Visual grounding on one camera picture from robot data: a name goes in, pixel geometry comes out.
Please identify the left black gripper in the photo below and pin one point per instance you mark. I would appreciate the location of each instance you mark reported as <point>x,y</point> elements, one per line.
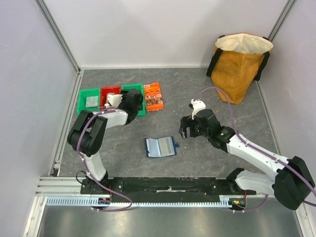
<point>123,97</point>

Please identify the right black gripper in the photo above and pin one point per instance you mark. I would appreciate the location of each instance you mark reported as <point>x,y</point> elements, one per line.
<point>188,127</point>

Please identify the blue card holder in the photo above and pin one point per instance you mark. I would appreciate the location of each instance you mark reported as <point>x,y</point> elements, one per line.
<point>152,147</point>

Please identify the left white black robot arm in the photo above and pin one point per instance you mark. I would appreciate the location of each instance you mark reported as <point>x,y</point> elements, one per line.
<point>87,133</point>

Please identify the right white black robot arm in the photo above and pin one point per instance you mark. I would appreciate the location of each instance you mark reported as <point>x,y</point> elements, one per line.
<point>287,179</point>

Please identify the silver card in holder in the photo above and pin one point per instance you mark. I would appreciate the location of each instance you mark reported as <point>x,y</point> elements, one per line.
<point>166,146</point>

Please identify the silver card in bin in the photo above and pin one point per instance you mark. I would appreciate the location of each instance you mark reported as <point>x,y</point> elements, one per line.
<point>92,101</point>

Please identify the right green bin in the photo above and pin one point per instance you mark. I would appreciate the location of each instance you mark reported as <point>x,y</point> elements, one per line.
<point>139,86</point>

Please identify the green bin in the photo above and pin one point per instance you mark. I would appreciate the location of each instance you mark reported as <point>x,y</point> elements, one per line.
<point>83,94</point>
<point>139,86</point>

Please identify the orange blister pack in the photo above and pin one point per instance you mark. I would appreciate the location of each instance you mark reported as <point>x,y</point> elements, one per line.
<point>153,97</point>

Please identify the red bin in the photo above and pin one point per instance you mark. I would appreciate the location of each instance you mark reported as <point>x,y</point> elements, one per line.
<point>105,98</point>

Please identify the left green bin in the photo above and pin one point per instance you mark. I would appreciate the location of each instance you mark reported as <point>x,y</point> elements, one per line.
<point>83,94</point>

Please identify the yellow tote bag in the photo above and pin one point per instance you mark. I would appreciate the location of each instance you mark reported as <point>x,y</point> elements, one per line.
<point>237,61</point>

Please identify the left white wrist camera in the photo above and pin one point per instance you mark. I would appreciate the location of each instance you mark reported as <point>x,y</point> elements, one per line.
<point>113,100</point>

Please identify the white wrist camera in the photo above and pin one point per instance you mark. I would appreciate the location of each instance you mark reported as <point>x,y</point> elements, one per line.
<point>196,106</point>
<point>113,100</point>

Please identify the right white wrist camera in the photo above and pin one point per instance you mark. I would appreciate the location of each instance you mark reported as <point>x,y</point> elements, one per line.
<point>196,106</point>

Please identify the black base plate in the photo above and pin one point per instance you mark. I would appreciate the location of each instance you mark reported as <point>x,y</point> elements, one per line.
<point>213,186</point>

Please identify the aluminium frame rail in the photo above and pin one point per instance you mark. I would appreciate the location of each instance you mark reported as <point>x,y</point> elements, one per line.
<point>70,191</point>

